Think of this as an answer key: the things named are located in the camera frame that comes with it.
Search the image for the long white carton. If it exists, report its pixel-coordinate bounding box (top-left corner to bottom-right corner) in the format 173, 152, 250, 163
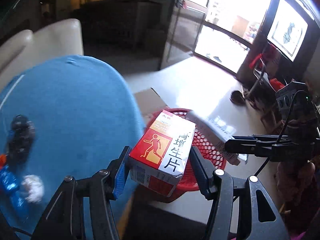
186, 111, 248, 166

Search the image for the white tissue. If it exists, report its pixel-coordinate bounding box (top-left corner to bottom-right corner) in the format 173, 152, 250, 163
21, 174, 44, 204

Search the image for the blue wrapper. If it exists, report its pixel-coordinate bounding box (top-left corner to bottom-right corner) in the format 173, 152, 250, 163
1, 165, 24, 208

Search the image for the orange red wrapper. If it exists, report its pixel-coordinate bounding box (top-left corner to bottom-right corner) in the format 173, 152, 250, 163
0, 154, 7, 169

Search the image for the black wrapper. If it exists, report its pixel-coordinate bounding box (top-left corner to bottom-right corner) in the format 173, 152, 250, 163
6, 115, 35, 164

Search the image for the red white medicine box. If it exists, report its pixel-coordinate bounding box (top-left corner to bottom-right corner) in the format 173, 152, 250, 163
129, 110, 196, 197

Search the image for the person's right hand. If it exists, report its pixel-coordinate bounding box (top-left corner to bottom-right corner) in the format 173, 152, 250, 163
276, 161, 315, 203

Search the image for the dark round floor object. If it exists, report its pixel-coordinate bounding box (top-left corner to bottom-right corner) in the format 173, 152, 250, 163
230, 90, 246, 106

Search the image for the red mesh waste basket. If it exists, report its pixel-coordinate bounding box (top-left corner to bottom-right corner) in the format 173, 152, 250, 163
152, 107, 226, 203

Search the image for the metal folding cart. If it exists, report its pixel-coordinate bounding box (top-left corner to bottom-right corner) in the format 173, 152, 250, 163
244, 42, 284, 111

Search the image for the blue table cloth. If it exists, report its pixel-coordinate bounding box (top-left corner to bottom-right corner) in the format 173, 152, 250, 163
1, 55, 145, 232

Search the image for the brown cardboard box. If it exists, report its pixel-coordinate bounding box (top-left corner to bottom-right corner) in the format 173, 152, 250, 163
134, 88, 169, 125

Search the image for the dark wooden cabinet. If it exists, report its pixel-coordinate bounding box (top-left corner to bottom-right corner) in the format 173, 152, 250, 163
71, 0, 162, 51

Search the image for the beige leather sofa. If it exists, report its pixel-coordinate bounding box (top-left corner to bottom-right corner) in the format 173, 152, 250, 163
1, 18, 84, 88

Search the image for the black cable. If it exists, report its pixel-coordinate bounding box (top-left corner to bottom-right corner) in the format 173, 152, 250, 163
253, 89, 309, 177

